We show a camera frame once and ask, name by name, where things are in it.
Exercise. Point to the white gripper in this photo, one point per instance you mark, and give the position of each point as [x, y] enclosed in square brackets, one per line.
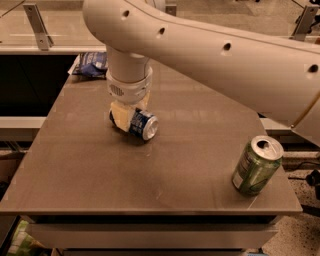
[130, 91]

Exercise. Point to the blue pepsi can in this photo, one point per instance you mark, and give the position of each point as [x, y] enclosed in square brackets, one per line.
[144, 125]

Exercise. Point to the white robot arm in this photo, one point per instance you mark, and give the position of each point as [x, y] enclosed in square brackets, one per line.
[278, 78]

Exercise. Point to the green soda can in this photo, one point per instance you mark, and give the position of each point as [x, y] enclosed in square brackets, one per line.
[260, 159]

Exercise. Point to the blue chip bag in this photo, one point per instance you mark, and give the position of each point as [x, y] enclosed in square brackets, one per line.
[90, 64]

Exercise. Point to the glass barrier panel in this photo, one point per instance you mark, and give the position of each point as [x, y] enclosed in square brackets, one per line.
[64, 22]

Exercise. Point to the grey table drawer front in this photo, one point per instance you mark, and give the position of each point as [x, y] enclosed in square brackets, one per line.
[152, 236]

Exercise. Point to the middle metal rail bracket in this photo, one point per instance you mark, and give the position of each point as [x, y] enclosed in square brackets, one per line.
[171, 9]

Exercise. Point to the metal rail bracket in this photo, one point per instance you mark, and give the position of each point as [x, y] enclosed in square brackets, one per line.
[171, 9]
[43, 39]
[305, 22]

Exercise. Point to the left metal rail bracket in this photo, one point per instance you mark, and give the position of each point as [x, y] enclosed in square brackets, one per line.
[43, 39]

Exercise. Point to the right metal rail bracket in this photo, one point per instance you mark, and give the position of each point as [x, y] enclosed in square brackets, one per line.
[305, 22]

